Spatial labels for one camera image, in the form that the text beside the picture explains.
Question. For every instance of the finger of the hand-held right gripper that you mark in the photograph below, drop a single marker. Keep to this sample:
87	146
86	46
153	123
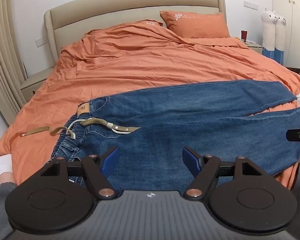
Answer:
298	135

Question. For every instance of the blue denim pants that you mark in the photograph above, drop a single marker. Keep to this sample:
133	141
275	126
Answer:
170	120

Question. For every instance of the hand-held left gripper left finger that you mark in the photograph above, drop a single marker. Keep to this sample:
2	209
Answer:
109	160

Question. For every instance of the person's left white sock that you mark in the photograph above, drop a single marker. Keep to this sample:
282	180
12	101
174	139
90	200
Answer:
1	163

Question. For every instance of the beige pleated curtain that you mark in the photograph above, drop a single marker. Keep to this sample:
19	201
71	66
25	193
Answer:
2	55

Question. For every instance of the small red box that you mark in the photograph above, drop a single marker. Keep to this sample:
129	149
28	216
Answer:
244	35

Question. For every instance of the beige padded headboard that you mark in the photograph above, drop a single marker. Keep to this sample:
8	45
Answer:
102	12

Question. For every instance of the orange duvet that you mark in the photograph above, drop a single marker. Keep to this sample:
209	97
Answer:
140	62

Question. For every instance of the beige nightstand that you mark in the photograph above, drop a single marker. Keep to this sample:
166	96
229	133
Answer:
37	80
255	48

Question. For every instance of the white wall outlet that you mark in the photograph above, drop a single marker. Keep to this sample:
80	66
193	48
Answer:
39	42

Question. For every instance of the white wall switch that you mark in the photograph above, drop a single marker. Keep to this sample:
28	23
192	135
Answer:
250	4

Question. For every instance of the dark basket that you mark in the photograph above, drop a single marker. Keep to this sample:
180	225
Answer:
293	70

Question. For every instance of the khaki fabric belt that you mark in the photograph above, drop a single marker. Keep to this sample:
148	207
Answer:
100	122

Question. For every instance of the orange embroidered pillow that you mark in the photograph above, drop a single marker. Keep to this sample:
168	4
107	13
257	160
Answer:
197	26
151	23

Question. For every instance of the white wardrobe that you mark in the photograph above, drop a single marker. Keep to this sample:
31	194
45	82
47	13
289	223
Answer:
298	30

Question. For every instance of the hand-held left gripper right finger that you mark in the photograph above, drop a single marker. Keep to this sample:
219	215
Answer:
190	160

